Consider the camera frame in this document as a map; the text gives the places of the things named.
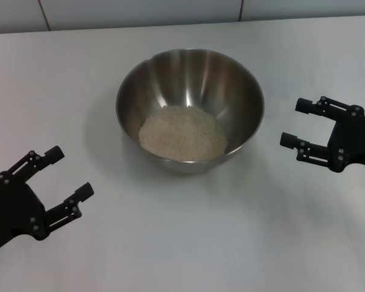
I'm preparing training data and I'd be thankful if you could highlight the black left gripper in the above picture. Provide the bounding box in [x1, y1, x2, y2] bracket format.
[0, 145, 95, 253]

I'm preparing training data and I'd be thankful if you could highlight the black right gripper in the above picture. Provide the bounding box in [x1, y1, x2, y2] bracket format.
[279, 96, 365, 174]

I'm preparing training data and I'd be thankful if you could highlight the stainless steel mixing bowl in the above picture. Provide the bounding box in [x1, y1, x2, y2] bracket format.
[115, 48, 265, 175]

